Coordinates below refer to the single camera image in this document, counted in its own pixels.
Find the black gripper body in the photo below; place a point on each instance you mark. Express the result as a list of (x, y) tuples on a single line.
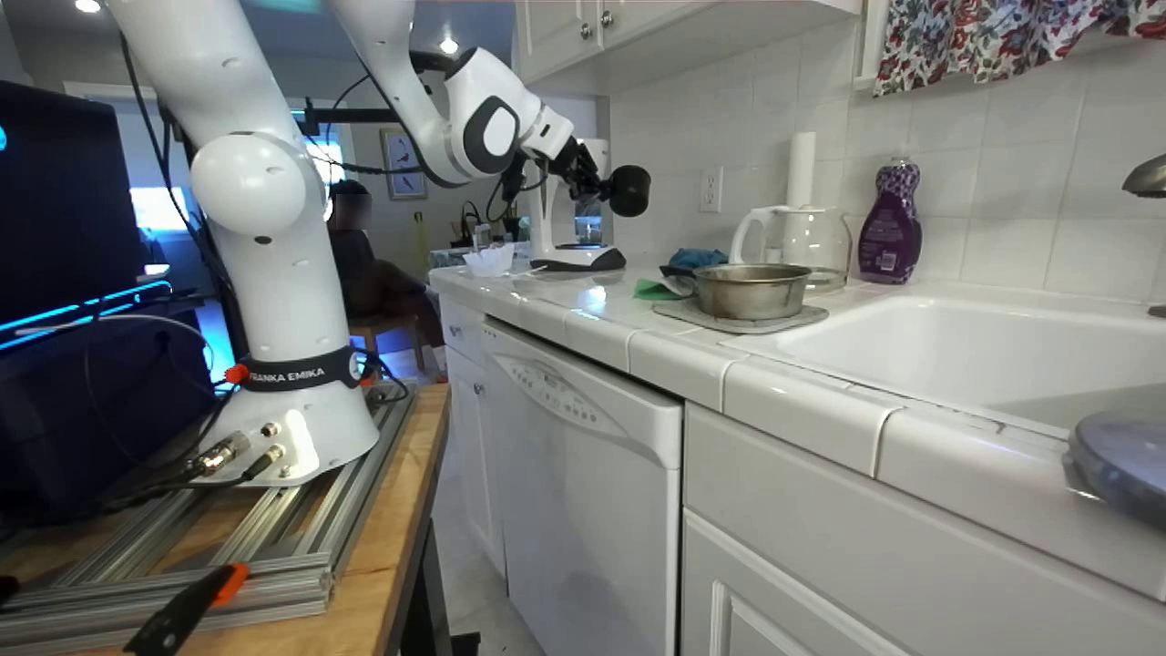
[(585, 170)]

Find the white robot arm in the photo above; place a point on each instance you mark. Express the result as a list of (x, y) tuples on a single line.
[(280, 303)]

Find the blue cloth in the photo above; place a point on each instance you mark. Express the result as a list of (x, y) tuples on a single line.
[(695, 256)]

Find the green cloth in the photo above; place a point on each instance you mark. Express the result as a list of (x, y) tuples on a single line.
[(650, 290)]

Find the white filter basket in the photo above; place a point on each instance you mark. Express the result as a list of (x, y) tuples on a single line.
[(490, 261)]

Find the metal mixing bowl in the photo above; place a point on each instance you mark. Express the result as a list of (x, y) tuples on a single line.
[(749, 294)]

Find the round metal cabinet knob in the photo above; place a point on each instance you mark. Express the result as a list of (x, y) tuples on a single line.
[(587, 20), (605, 17)]

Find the white upper cabinet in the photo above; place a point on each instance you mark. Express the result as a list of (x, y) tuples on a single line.
[(681, 37)]

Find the white cabinet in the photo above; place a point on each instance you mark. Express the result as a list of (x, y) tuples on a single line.
[(850, 532), (681, 37)]

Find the white paper towel roll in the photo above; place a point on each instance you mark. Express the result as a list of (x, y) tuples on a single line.
[(805, 166)]

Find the seated person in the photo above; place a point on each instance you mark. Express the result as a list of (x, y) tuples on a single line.
[(360, 261)]

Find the purple soap bottle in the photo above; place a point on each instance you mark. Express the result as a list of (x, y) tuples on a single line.
[(890, 238)]

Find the white dishwasher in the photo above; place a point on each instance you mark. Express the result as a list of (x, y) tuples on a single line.
[(585, 487)]

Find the floral curtain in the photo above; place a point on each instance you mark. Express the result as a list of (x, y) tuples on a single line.
[(972, 41)]

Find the white sink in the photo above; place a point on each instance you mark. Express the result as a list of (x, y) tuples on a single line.
[(972, 349)]

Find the white lower cabinet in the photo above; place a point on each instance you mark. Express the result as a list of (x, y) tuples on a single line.
[(850, 532)]

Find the wooden table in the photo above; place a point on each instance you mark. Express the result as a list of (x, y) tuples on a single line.
[(388, 568)]

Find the black monitor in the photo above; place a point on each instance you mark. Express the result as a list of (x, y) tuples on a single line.
[(60, 205)]

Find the dark equipment cabinet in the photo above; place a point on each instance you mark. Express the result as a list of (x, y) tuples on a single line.
[(86, 414)]

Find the white wall outlet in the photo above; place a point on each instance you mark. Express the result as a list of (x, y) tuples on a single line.
[(711, 192)]

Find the framed wall picture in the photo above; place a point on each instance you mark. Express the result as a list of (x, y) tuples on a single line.
[(405, 166)]

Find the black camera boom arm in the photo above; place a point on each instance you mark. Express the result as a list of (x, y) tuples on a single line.
[(349, 119)]

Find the aluminium base frame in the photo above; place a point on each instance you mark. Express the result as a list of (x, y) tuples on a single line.
[(280, 522)]

